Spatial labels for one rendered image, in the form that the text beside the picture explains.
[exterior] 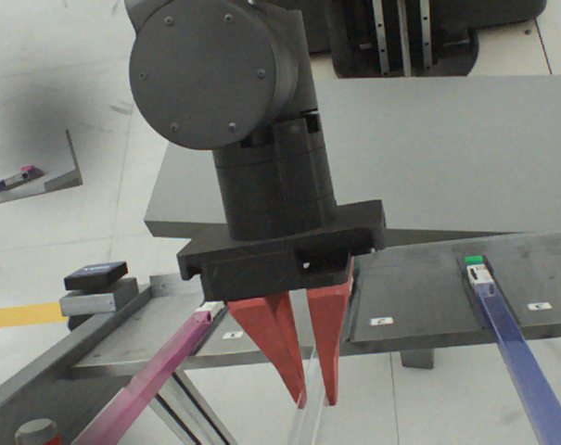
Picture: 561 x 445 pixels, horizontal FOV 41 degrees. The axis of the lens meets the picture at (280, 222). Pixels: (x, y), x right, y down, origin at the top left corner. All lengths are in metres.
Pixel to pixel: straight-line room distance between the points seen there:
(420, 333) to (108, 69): 1.72
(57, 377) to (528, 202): 0.55
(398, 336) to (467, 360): 0.93
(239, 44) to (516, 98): 0.73
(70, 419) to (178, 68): 0.34
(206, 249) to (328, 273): 0.06
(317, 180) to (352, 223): 0.03
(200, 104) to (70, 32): 2.04
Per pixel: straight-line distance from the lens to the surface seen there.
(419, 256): 0.70
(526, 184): 0.90
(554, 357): 1.46
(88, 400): 0.60
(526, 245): 0.70
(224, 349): 0.54
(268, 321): 0.37
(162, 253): 1.68
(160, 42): 0.29
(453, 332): 0.52
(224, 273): 0.37
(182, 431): 0.96
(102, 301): 0.66
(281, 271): 0.36
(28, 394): 0.52
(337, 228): 0.36
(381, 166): 0.93
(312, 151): 0.37
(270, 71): 0.28
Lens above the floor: 1.32
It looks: 53 degrees down
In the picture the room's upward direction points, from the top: 19 degrees counter-clockwise
